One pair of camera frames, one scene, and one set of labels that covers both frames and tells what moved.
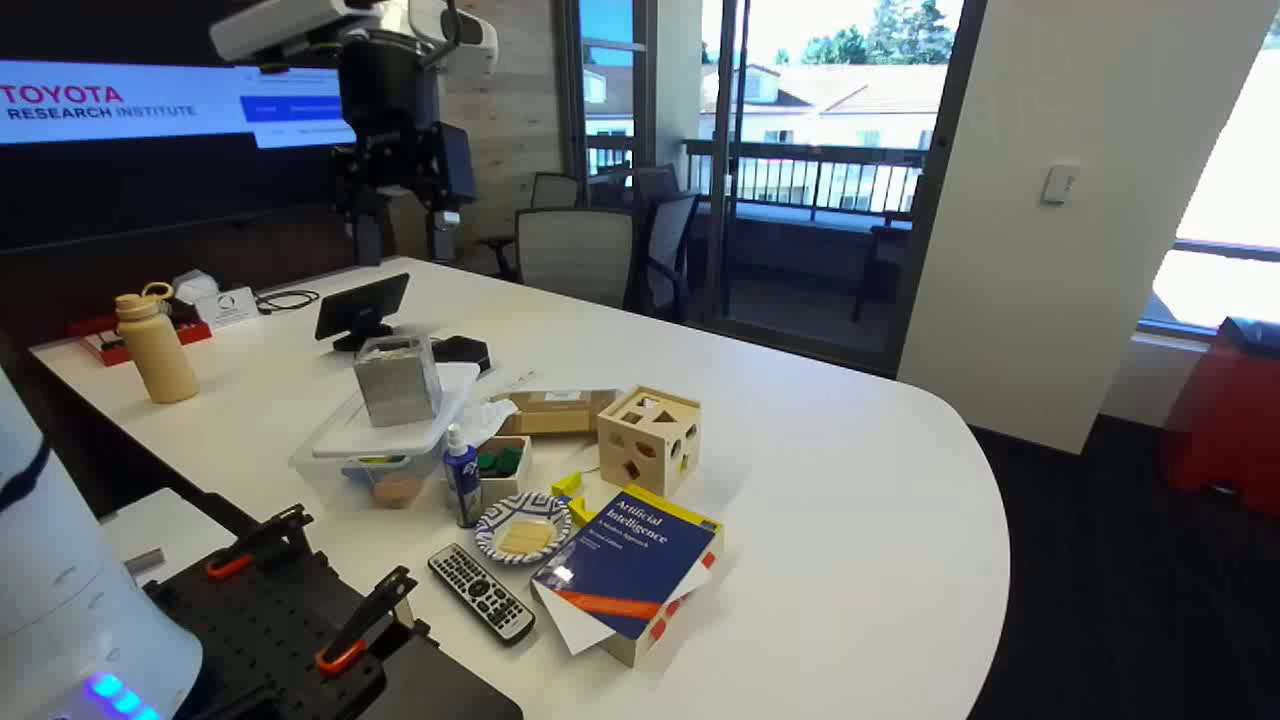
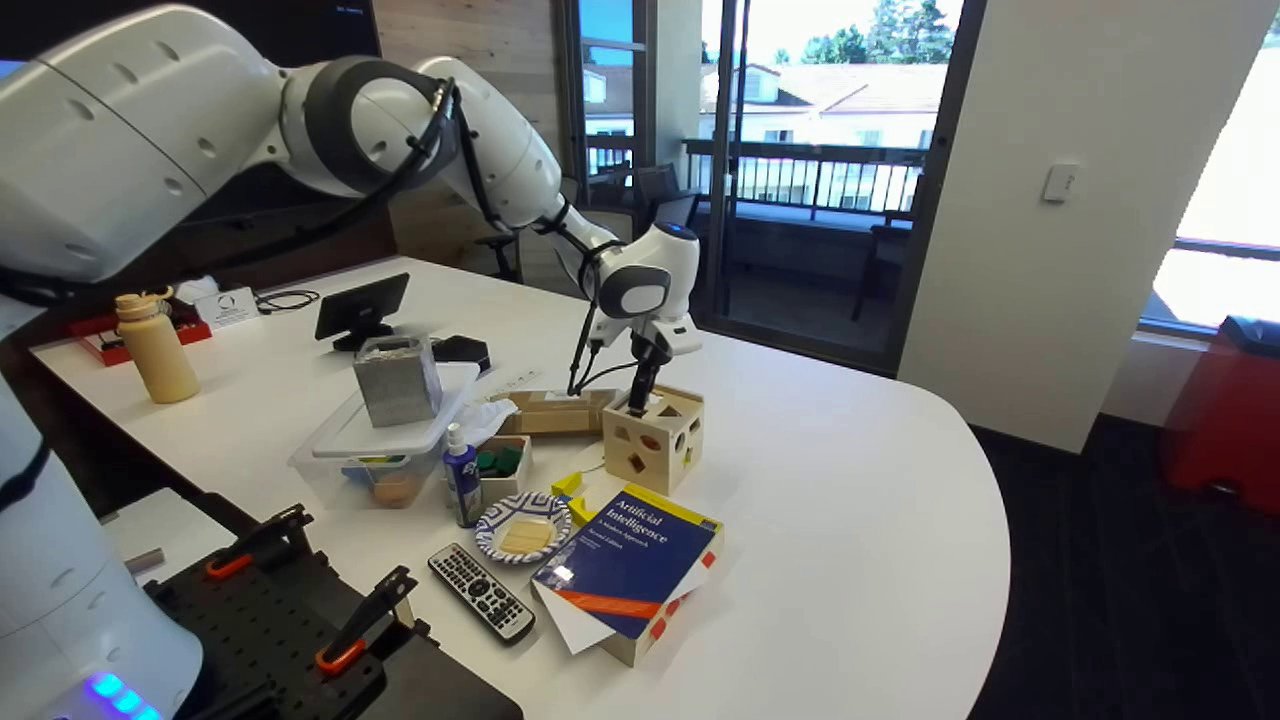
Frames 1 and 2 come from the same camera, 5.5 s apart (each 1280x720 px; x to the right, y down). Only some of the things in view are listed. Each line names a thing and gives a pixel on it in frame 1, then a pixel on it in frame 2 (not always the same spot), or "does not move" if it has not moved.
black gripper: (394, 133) -> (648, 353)
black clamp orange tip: (275, 547) does not move
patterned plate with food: (522, 530) does not move
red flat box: (104, 332) does not move
